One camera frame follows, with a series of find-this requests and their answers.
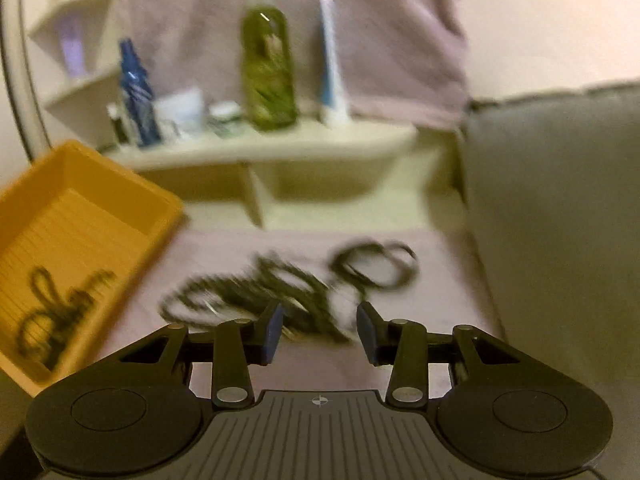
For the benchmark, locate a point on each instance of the cream corner shelf unit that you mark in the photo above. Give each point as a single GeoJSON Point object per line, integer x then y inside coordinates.
{"type": "Point", "coordinates": [260, 147]}

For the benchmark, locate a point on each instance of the green spray bottle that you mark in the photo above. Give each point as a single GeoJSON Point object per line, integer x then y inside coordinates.
{"type": "Point", "coordinates": [267, 65]}

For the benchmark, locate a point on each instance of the pink hanging towel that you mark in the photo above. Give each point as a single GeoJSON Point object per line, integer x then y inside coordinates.
{"type": "Point", "coordinates": [380, 35]}

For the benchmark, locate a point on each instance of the white cream jar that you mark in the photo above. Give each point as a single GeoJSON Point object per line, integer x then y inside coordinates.
{"type": "Point", "coordinates": [180, 112]}

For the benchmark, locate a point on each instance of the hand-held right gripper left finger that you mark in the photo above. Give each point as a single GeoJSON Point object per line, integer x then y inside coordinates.
{"type": "Point", "coordinates": [272, 332]}

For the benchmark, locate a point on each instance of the blue spray bottle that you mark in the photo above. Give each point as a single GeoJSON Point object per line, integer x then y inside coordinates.
{"type": "Point", "coordinates": [137, 100]}

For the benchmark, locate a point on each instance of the small green white jar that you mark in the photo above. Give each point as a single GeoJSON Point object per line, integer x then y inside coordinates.
{"type": "Point", "coordinates": [225, 119]}

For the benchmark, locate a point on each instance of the orange plastic tray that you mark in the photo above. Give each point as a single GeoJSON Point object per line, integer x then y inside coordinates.
{"type": "Point", "coordinates": [90, 195]}

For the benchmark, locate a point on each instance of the blue white tube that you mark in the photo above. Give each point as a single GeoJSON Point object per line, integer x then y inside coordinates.
{"type": "Point", "coordinates": [332, 60]}

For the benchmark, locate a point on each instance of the purple bottle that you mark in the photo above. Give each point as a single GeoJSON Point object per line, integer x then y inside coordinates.
{"type": "Point", "coordinates": [72, 47]}

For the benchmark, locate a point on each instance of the grey cushion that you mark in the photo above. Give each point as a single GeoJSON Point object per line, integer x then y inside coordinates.
{"type": "Point", "coordinates": [550, 220]}

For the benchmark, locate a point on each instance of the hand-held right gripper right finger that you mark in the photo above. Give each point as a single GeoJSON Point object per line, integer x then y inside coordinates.
{"type": "Point", "coordinates": [367, 332]}

